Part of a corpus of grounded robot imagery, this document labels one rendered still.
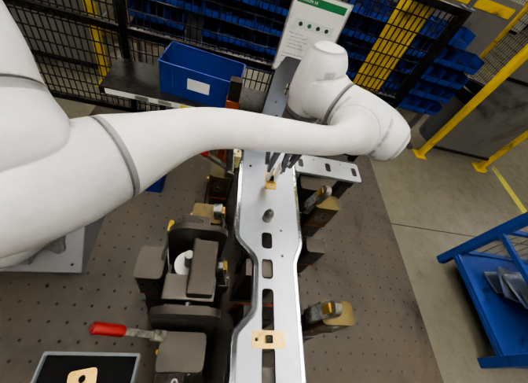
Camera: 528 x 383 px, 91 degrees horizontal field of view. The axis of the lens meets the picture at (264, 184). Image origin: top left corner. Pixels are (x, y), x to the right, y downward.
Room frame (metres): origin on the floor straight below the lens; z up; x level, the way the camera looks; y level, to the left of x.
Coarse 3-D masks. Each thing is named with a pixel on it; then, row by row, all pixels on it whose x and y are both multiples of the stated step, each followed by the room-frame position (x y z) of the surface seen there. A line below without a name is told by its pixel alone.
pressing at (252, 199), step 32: (256, 160) 0.69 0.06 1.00; (256, 192) 0.55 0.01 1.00; (288, 192) 0.61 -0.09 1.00; (256, 224) 0.43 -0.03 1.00; (288, 224) 0.48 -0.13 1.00; (256, 256) 0.33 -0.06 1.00; (288, 256) 0.38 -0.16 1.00; (256, 288) 0.25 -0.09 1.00; (288, 288) 0.29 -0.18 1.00; (256, 320) 0.18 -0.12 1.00; (288, 320) 0.21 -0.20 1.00; (256, 352) 0.11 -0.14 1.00; (288, 352) 0.14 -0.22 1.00
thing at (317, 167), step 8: (304, 160) 0.80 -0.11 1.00; (312, 160) 0.82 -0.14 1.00; (320, 160) 0.84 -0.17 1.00; (328, 160) 0.86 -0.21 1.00; (336, 160) 0.88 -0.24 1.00; (296, 168) 0.74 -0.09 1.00; (304, 168) 0.76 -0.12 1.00; (312, 168) 0.78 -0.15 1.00; (320, 168) 0.80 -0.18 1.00; (336, 168) 0.84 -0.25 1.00; (344, 168) 0.86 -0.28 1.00; (320, 176) 0.76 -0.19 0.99; (328, 176) 0.77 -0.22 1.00; (336, 176) 0.79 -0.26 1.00; (344, 176) 0.81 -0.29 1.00; (352, 176) 0.83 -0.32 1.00
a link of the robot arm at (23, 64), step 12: (0, 0) 0.19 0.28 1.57; (0, 12) 0.17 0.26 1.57; (0, 24) 0.16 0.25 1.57; (12, 24) 0.18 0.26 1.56; (0, 36) 0.15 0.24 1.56; (12, 36) 0.16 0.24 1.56; (0, 48) 0.14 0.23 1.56; (12, 48) 0.15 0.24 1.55; (24, 48) 0.17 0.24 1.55; (0, 60) 0.14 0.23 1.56; (12, 60) 0.14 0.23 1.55; (24, 60) 0.16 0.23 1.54; (0, 72) 0.13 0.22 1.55; (12, 72) 0.13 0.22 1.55; (24, 72) 0.15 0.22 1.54; (36, 72) 0.16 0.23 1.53
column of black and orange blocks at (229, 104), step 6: (234, 78) 0.82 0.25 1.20; (240, 78) 0.84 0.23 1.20; (234, 84) 0.81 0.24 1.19; (240, 84) 0.81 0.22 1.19; (234, 90) 0.81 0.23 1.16; (240, 90) 0.82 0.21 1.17; (228, 96) 0.80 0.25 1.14; (234, 96) 0.81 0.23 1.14; (228, 102) 0.80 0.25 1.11; (234, 102) 0.81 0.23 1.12; (228, 108) 0.80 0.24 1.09; (234, 108) 0.81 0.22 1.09; (222, 150) 0.81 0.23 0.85; (216, 156) 0.82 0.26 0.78; (222, 156) 0.81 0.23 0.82
